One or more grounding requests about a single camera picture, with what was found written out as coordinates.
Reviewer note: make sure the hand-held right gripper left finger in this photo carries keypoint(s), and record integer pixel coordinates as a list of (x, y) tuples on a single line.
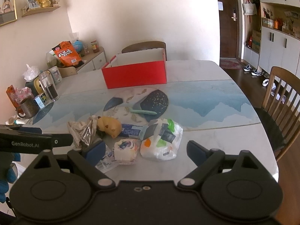
[(95, 153)]

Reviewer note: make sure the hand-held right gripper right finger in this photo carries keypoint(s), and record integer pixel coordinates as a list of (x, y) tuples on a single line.
[(195, 151)]

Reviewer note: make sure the small black packet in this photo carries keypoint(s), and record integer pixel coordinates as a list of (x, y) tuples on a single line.
[(100, 134)]

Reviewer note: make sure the silver wrapper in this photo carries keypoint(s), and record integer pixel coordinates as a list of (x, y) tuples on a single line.
[(82, 131)]

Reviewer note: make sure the round bread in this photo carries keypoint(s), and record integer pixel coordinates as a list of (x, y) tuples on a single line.
[(125, 151)]

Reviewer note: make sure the yellow capybara toy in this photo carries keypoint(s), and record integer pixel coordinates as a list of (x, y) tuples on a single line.
[(110, 125)]

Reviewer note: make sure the white plastic bag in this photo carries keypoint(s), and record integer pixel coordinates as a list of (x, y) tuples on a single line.
[(164, 143)]

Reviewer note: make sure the blue rectangular packet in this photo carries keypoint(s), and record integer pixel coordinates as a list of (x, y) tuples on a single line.
[(131, 131)]

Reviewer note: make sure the mint green pen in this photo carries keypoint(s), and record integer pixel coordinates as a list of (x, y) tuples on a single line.
[(143, 111)]

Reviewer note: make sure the red cardboard box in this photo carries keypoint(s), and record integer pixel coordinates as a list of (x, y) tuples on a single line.
[(136, 76)]

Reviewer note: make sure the person's left hand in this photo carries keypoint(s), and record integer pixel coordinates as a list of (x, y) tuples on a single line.
[(11, 175)]

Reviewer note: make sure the dark metal mug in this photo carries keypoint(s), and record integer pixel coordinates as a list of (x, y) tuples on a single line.
[(28, 109)]

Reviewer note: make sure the puzzle cube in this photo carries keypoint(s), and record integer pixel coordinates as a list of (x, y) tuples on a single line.
[(42, 100)]

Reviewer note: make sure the orange paper packet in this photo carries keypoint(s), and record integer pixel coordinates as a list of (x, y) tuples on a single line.
[(11, 96)]

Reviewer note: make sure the pink wrapped candy bag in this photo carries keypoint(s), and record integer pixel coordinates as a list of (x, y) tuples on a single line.
[(23, 93)]

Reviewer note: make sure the yellow and black container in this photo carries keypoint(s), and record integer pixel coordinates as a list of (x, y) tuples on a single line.
[(35, 86)]

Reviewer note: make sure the glass pitcher with dark liquid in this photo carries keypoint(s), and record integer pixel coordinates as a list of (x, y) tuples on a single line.
[(49, 88)]

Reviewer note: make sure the clear crumpled plastic bag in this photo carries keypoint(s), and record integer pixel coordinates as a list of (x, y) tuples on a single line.
[(30, 72)]

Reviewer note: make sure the white printed canister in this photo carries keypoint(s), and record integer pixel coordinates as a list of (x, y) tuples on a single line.
[(55, 75)]

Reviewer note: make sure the white crinkled packet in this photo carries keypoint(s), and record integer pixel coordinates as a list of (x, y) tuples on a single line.
[(50, 59)]

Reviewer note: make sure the white side cabinet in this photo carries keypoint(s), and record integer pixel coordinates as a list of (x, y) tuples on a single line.
[(96, 59)]

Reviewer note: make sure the patterned door rug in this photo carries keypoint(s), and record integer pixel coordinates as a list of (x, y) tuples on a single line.
[(230, 64)]

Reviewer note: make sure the orange snack bag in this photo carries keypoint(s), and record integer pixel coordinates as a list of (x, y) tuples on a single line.
[(68, 55)]

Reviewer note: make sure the white slipper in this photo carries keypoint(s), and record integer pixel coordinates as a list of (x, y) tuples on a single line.
[(265, 82)]

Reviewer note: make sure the dark sneaker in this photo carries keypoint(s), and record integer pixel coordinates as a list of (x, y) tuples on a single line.
[(247, 68), (256, 72)]

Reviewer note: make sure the wooden chair with slatted back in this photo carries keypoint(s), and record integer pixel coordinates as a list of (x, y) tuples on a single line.
[(279, 93)]

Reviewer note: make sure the small clear jar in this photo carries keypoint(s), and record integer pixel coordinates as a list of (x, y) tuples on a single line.
[(87, 49)]

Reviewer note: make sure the red lidded jar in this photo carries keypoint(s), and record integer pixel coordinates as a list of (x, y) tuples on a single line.
[(95, 46)]

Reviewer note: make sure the blue ball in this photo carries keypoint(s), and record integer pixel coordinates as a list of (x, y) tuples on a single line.
[(77, 45)]

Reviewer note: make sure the wooden chair with curved back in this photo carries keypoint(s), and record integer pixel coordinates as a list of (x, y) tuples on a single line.
[(143, 45)]

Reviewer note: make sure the cardboard carton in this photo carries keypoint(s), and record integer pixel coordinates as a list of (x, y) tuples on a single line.
[(256, 41)]

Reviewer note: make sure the dark wooden door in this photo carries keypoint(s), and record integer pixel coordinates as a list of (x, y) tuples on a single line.
[(227, 21)]

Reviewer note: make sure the white tall cabinet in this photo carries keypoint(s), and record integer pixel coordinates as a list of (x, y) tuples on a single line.
[(279, 42)]

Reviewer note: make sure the small photo card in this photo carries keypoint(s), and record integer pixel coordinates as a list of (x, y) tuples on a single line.
[(31, 2)]

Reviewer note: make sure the hanging tote bag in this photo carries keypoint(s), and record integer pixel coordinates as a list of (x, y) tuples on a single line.
[(249, 8)]

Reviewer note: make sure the wooden wall shelf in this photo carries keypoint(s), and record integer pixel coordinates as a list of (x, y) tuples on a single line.
[(39, 10)]

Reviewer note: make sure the gold framed wall picture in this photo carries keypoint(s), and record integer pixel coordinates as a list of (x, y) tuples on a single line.
[(7, 4)]

